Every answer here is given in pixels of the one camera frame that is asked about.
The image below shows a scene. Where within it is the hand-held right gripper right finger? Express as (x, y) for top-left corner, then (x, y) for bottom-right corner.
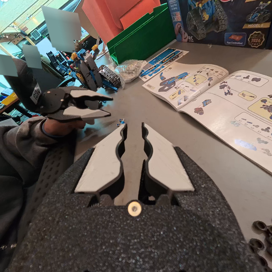
(142, 122), (195, 199)

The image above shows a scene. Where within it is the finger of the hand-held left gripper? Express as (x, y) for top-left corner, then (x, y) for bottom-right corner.
(70, 89), (113, 103)
(63, 106), (111, 122)

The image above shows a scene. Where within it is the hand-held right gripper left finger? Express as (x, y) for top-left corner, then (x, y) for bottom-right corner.
(74, 123), (128, 199)

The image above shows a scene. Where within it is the person's left forearm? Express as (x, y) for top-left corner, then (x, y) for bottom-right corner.
(0, 116), (56, 178)

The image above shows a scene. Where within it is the grey desk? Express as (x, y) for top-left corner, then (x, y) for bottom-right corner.
(73, 39), (272, 255)

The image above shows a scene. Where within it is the person's left hand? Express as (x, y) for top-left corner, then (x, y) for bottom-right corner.
(42, 118), (85, 136)

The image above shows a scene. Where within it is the blue tracked toy robot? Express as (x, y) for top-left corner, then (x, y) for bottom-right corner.
(68, 46), (122, 92)

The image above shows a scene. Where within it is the clear plastic bag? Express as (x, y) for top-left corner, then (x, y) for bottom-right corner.
(114, 59), (148, 84)

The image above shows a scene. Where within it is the dark perforated panel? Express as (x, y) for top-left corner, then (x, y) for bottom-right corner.
(18, 144), (78, 255)

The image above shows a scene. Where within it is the instruction booklet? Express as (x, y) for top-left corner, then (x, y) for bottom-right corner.
(142, 61), (272, 176)

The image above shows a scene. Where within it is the green storage bin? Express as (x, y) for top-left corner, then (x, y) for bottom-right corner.
(106, 3), (177, 65)

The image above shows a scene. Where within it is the blue sticker sheet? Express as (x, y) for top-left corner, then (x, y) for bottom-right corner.
(138, 48), (189, 82)

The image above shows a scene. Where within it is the person's dark hoodie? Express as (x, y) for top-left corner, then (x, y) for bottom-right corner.
(0, 170), (45, 272)

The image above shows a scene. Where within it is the pile of building pieces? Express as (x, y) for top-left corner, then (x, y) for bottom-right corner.
(247, 220), (272, 272)

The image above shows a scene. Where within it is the dark blue toy set box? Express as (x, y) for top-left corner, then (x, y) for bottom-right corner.
(166, 0), (272, 50)

